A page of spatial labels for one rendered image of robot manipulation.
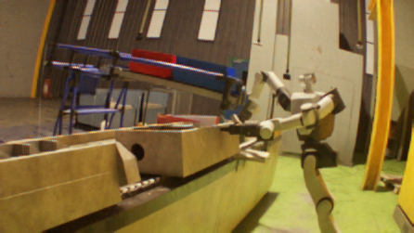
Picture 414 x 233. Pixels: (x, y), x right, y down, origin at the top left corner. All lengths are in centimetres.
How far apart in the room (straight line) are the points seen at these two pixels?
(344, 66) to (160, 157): 675
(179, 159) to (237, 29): 1064
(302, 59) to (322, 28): 173
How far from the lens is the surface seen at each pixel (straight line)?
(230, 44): 1218
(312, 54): 817
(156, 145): 174
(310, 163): 235
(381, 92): 587
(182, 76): 206
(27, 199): 82
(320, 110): 210
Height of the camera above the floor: 121
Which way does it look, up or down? 5 degrees down
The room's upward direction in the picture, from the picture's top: 9 degrees clockwise
